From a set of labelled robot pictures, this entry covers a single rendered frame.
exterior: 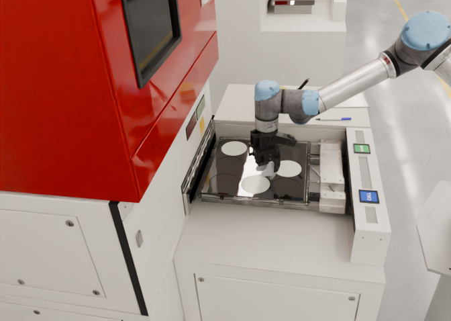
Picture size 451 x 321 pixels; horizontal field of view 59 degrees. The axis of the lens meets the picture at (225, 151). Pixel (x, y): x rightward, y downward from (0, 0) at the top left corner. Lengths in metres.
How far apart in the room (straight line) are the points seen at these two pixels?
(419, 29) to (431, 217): 0.61
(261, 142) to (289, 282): 0.44
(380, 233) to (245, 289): 0.44
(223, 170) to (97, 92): 0.81
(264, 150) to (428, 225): 0.58
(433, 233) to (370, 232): 0.30
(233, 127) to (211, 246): 0.55
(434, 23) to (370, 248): 0.65
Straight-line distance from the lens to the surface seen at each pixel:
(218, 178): 1.43
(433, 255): 1.37
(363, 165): 1.42
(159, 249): 1.17
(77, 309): 1.29
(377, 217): 1.23
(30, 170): 0.95
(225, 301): 1.40
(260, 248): 1.29
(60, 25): 0.73
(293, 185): 1.40
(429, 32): 1.27
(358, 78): 1.36
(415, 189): 2.96
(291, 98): 1.20
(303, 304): 1.35
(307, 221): 1.38
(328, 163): 1.54
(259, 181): 1.41
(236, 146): 1.59
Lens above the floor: 1.78
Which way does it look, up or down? 34 degrees down
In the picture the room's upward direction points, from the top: 4 degrees counter-clockwise
